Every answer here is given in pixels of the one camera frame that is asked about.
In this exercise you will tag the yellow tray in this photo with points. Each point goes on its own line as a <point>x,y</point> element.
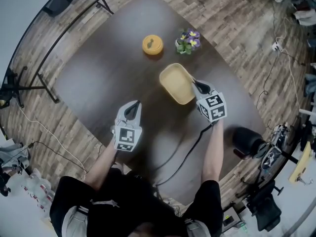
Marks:
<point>175,81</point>

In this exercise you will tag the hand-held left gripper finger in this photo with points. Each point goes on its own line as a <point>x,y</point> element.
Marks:
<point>138,118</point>
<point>121,111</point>

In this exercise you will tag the person's left forearm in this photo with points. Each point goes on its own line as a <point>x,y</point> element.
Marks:
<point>102,164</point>

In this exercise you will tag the person's black t-shirt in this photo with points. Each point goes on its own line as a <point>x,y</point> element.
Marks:
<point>138,206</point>

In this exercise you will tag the small light wooden desk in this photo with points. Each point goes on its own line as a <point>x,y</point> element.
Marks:
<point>300,167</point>

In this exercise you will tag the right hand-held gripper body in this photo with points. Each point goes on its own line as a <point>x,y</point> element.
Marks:
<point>213,106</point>

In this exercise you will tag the pack of water bottles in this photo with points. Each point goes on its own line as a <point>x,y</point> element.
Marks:
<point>37,194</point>

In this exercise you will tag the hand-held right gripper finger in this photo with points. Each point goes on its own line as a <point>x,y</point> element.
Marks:
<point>211,88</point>
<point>198,94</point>

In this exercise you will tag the black waste bin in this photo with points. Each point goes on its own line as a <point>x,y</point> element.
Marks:
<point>60,0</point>

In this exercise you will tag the white black robotic device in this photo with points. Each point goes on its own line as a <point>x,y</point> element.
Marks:
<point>280,133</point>
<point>270,158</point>

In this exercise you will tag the white power strip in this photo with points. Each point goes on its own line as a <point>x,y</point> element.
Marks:
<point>277,46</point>

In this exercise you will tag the orange pumpkin ornament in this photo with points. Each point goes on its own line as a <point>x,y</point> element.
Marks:
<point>153,44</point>

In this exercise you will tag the person's right forearm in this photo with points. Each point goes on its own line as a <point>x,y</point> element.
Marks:
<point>212,152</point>

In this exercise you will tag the potted purple flower plant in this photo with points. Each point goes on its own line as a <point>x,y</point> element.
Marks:
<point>187,42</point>

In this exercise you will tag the grey box with black panel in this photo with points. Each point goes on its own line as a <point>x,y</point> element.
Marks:
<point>229,218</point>

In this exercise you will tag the black office chair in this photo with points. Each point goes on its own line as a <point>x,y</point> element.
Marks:
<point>8,85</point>
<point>264,206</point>

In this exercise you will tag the white desk with black frame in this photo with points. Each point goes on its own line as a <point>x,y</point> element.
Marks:
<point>19,13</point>

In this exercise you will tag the large dark water jug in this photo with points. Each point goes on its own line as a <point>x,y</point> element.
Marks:
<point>247,141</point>

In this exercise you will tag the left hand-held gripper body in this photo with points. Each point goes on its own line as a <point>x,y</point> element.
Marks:
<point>126,137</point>

